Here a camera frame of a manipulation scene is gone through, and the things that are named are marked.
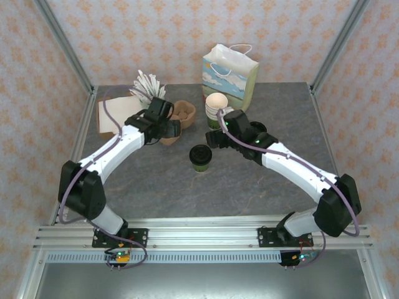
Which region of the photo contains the black plastic cup lid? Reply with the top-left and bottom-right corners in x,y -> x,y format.
189,145 -> 213,165

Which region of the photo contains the paper cup with white rim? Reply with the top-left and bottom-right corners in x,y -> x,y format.
205,92 -> 229,110

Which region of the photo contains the landscape print paper gift bag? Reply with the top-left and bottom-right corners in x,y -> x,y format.
201,43 -> 260,120

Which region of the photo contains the nested green paper cup stack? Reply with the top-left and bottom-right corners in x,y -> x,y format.
205,105 -> 227,131

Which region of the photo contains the black cup lid stack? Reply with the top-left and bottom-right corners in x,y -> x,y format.
249,121 -> 267,135

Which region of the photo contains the white paper stick packet bundle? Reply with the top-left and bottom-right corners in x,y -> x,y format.
129,70 -> 168,103

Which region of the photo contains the grey metal base panel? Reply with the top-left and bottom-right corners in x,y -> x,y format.
31,262 -> 383,299

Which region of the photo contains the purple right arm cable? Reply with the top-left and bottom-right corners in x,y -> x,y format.
218,108 -> 360,269

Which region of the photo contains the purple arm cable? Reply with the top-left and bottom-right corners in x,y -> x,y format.
57,84 -> 151,271
218,108 -> 360,269

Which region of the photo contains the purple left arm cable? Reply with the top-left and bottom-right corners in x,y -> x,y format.
57,84 -> 151,271

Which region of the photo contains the aluminium side rail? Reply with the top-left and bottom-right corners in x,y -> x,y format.
307,82 -> 357,225
49,86 -> 98,225

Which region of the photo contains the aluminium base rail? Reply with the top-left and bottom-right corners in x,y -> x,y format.
32,213 -> 373,250

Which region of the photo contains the grey slotted cable duct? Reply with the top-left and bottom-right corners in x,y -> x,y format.
46,251 -> 281,264

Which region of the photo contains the aluminium frame post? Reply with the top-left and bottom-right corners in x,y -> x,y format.
311,0 -> 372,91
32,0 -> 95,94

